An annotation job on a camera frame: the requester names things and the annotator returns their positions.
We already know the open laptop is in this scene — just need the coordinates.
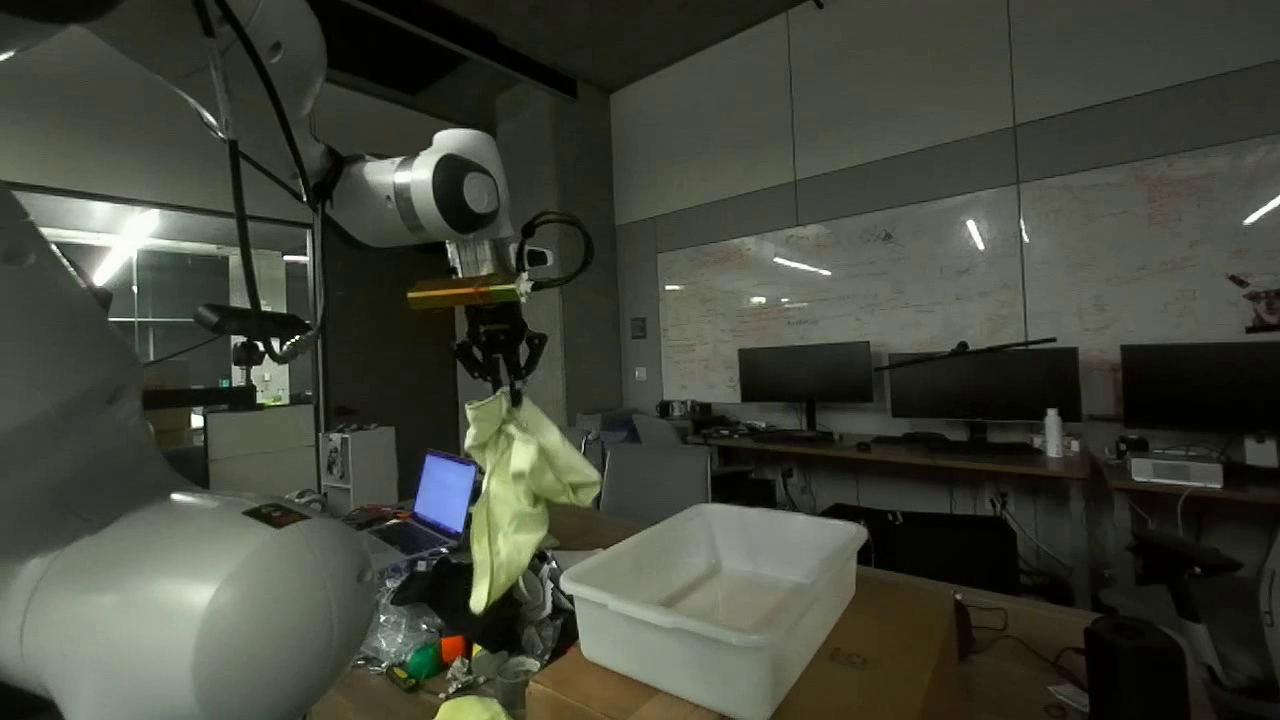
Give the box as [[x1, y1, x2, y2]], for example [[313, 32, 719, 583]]
[[369, 446, 484, 560]]

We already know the white plastic storage bin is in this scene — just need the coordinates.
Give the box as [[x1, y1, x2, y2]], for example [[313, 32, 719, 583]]
[[555, 501, 870, 720]]

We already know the white desktop device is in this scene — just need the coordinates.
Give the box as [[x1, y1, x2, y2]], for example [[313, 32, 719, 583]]
[[1127, 453, 1229, 493]]

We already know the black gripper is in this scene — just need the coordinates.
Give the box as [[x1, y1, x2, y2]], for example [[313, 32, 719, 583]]
[[451, 303, 550, 411]]

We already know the pale green towel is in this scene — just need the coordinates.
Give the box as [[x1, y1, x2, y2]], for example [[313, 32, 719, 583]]
[[454, 384, 608, 618]]

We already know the black camera on stand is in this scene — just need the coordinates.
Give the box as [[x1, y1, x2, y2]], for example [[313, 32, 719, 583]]
[[186, 298, 317, 370]]

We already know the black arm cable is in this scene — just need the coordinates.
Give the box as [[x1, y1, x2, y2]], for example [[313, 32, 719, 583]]
[[190, 0, 596, 295]]

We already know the long wooden desk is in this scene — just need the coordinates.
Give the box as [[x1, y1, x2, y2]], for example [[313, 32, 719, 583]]
[[711, 432, 1280, 512]]

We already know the black computer monitor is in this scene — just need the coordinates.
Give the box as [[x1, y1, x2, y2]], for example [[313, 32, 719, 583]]
[[889, 345, 1085, 429], [735, 341, 879, 409], [1117, 341, 1280, 434]]

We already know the black office chair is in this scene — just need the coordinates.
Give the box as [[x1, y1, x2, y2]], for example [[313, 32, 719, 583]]
[[1080, 523, 1280, 720]]

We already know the white cabinet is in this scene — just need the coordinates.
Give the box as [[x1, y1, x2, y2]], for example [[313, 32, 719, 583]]
[[317, 422, 405, 520]]

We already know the clear plastic bag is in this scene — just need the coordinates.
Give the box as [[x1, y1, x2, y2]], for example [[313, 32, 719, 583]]
[[353, 577, 446, 672]]

